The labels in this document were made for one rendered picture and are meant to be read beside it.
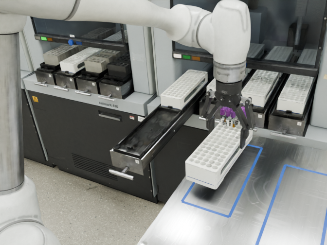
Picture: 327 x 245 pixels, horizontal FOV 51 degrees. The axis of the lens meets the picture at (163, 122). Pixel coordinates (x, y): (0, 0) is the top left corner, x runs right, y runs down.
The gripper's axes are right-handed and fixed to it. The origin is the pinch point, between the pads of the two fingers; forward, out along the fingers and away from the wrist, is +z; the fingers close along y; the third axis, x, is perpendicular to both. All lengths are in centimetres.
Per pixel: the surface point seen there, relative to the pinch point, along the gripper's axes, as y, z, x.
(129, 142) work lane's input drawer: -36.0, 10.4, -5.6
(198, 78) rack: -32, 4, 44
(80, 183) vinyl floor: -115, 91, 28
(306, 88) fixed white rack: 13, 4, 53
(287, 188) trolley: 21.5, 8.7, -5.0
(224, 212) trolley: 9.2, 8.7, -22.2
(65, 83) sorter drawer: -106, 15, 28
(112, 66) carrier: -79, 4, 37
